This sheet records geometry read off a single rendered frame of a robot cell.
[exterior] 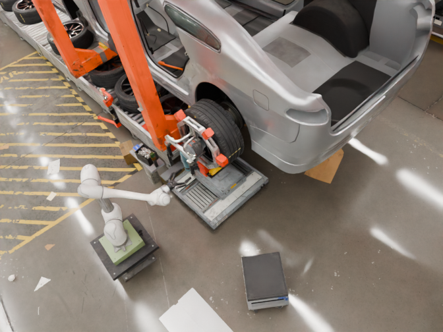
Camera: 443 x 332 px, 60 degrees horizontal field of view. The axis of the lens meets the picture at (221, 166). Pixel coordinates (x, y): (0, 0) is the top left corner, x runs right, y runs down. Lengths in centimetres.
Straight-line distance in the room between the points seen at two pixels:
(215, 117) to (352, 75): 154
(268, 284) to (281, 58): 226
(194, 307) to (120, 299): 326
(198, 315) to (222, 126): 276
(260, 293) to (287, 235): 84
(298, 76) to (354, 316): 230
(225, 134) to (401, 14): 201
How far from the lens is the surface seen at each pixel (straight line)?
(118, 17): 319
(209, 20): 332
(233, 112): 372
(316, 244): 395
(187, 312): 73
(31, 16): 774
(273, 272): 343
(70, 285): 426
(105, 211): 366
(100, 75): 547
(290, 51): 427
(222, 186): 406
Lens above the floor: 350
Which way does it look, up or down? 51 degrees down
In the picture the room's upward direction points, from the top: 11 degrees counter-clockwise
